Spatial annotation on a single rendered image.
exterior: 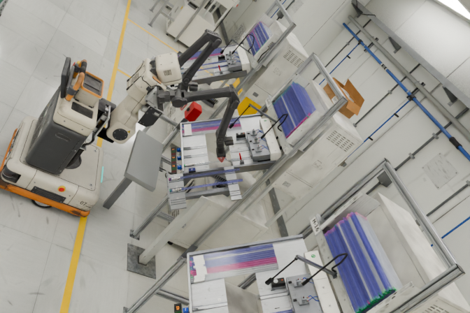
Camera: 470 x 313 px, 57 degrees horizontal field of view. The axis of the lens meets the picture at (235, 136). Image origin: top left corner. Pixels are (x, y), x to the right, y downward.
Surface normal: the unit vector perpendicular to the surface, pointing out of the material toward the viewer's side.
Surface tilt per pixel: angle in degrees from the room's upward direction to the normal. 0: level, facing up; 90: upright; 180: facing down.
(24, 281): 0
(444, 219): 90
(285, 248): 45
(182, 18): 90
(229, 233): 90
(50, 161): 90
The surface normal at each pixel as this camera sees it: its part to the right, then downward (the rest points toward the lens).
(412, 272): -0.77, -0.46
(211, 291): -0.09, -0.81
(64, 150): 0.18, 0.59
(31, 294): 0.63, -0.68
